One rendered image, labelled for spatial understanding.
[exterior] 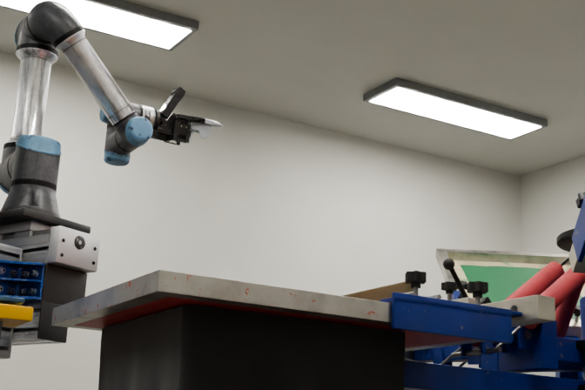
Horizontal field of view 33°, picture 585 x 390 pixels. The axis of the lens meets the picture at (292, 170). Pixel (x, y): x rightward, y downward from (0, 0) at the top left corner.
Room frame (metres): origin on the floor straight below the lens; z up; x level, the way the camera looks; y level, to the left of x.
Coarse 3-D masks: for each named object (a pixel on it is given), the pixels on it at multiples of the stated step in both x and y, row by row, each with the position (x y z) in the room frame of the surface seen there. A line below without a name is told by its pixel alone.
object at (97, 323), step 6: (102, 318) 2.00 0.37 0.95; (108, 318) 1.99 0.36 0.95; (114, 318) 1.99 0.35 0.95; (120, 318) 1.98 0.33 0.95; (126, 318) 1.98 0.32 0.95; (132, 318) 1.98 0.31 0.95; (78, 324) 2.11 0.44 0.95; (84, 324) 2.10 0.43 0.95; (90, 324) 2.10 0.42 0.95; (96, 324) 2.09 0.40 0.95; (102, 324) 2.09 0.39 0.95; (108, 324) 2.09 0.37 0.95; (114, 324) 2.08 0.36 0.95
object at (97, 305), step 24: (120, 288) 1.79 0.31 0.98; (144, 288) 1.69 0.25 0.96; (168, 288) 1.65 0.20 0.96; (192, 288) 1.67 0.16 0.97; (216, 288) 1.70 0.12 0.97; (240, 288) 1.72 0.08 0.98; (264, 288) 1.74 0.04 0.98; (288, 288) 1.77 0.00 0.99; (72, 312) 2.03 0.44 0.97; (96, 312) 1.91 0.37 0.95; (288, 312) 1.81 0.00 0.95; (312, 312) 1.80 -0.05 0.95; (336, 312) 1.82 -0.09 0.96; (360, 312) 1.85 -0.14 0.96; (384, 312) 1.88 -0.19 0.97
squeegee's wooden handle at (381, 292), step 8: (376, 288) 2.11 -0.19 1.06; (384, 288) 2.08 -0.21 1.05; (392, 288) 2.06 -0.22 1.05; (400, 288) 2.03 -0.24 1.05; (408, 288) 2.01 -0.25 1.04; (352, 296) 2.19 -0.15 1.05; (360, 296) 2.16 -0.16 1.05; (368, 296) 2.13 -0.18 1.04; (376, 296) 2.11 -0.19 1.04; (384, 296) 2.08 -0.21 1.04
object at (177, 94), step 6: (174, 90) 2.79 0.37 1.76; (180, 90) 2.79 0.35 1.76; (174, 96) 2.78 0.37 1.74; (180, 96) 2.79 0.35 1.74; (168, 102) 2.78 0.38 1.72; (174, 102) 2.78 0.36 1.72; (162, 108) 2.80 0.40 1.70; (168, 108) 2.78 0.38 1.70; (174, 108) 2.79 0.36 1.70; (162, 114) 2.77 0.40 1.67; (168, 114) 2.78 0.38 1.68
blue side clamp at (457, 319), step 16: (400, 304) 1.88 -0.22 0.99; (416, 304) 1.90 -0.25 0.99; (432, 304) 1.92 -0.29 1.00; (448, 304) 1.94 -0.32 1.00; (464, 304) 1.96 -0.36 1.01; (400, 320) 1.88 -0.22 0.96; (416, 320) 1.90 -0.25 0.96; (432, 320) 1.92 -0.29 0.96; (448, 320) 1.94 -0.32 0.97; (464, 320) 1.96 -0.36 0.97; (480, 320) 1.98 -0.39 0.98; (496, 320) 2.00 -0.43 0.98; (464, 336) 1.96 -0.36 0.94; (480, 336) 1.98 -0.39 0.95; (496, 336) 2.00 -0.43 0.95
